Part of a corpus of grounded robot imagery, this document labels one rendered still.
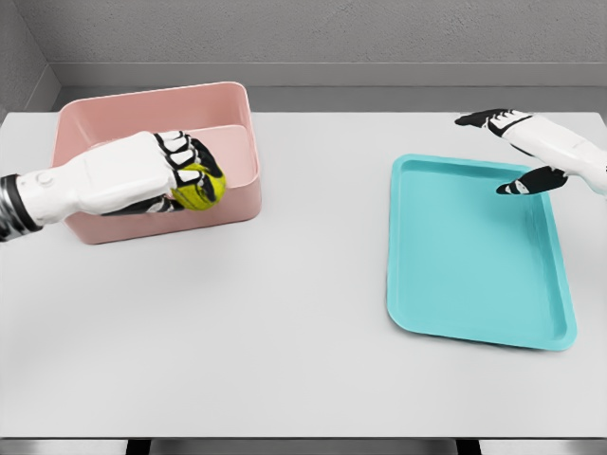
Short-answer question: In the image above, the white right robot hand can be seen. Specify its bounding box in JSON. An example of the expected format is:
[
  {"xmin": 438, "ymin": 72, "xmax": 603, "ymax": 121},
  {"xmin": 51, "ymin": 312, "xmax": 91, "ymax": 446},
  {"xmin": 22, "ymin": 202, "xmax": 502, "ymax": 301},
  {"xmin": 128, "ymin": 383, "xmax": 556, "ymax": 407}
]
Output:
[{"xmin": 454, "ymin": 108, "xmax": 595, "ymax": 196}]

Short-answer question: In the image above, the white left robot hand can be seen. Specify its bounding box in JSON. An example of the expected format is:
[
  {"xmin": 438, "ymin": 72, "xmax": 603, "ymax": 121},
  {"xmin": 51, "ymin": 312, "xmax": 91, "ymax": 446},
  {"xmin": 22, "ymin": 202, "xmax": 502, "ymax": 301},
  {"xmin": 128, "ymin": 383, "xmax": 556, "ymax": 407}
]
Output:
[{"xmin": 68, "ymin": 131, "xmax": 226, "ymax": 217}]

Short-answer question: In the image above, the yellow tennis ball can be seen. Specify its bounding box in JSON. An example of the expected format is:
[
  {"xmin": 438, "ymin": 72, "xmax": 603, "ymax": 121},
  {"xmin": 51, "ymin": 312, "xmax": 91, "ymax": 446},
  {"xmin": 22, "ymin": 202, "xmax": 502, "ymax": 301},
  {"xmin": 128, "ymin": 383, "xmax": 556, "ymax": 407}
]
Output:
[{"xmin": 169, "ymin": 163, "xmax": 228, "ymax": 211}]

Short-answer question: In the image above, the pink plastic basket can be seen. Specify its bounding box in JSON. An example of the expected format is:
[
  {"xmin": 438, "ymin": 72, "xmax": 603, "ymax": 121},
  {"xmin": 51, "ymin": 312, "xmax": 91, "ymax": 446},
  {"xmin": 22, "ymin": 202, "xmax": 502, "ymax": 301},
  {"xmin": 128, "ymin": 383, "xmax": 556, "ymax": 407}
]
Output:
[{"xmin": 50, "ymin": 81, "xmax": 263, "ymax": 246}]

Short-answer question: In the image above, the blue plastic tray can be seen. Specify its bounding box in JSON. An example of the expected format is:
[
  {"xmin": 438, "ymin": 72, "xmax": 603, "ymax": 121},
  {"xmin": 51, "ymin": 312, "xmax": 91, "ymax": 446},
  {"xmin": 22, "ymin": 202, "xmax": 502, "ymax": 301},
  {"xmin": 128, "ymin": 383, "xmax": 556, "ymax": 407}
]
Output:
[{"xmin": 386, "ymin": 153, "xmax": 579, "ymax": 353}]

